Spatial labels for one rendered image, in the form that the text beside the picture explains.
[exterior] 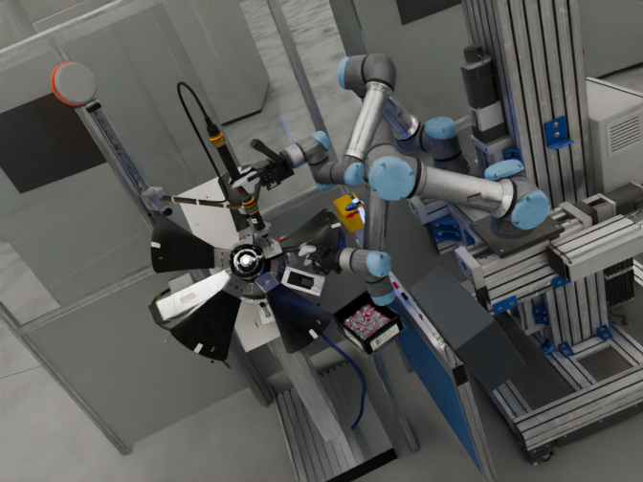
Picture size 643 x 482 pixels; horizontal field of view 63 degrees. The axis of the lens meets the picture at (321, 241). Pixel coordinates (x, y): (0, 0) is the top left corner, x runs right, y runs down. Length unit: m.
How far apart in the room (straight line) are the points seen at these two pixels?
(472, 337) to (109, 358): 2.13
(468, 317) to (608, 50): 4.37
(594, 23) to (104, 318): 4.42
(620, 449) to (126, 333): 2.26
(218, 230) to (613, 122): 1.46
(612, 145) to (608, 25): 3.37
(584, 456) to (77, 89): 2.43
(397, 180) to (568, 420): 1.28
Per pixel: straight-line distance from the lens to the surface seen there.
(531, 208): 1.60
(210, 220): 2.16
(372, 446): 2.57
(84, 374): 3.03
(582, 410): 2.34
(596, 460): 2.49
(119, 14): 2.36
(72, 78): 2.25
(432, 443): 2.60
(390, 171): 1.42
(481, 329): 1.22
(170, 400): 3.16
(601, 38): 5.37
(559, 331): 2.45
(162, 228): 1.93
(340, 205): 2.22
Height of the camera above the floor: 2.10
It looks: 30 degrees down
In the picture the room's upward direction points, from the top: 23 degrees counter-clockwise
